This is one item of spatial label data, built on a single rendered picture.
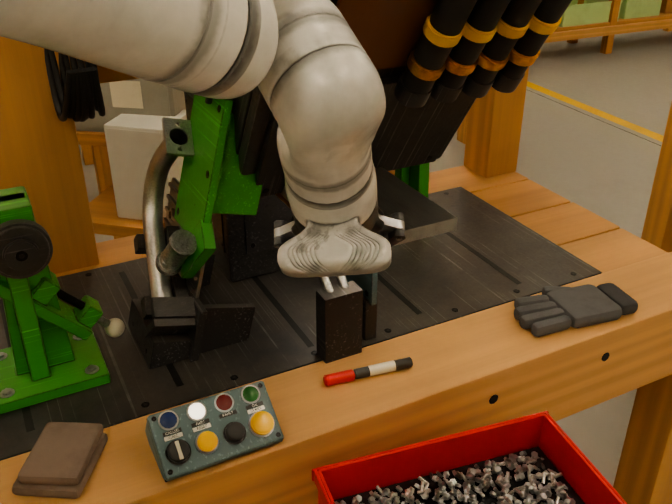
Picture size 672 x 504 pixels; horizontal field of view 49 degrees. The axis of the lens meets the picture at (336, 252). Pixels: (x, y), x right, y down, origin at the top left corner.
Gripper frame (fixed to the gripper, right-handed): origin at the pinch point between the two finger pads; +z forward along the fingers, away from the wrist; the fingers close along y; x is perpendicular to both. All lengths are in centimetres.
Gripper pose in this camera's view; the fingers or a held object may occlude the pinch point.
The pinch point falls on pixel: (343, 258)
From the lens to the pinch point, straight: 75.6
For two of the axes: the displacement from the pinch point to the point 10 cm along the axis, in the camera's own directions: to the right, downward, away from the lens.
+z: 0.7, 3.9, 9.2
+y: -10.0, 0.6, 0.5
